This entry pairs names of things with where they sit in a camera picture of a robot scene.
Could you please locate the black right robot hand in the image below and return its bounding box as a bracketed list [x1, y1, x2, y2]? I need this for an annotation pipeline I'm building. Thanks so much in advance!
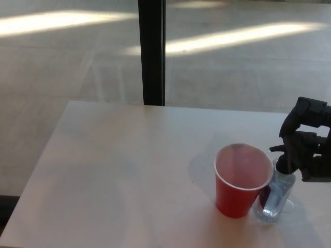
[279, 97, 331, 183]

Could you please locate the black window frame post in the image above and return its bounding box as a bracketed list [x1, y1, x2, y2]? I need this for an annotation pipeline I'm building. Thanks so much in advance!
[138, 0, 167, 106]

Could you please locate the clear soap pump bottle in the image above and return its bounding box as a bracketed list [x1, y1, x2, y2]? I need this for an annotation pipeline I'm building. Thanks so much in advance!
[255, 145, 296, 224]

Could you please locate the red plastic cup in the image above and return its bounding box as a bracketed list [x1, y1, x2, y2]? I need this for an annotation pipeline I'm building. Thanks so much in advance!
[215, 143, 274, 219]

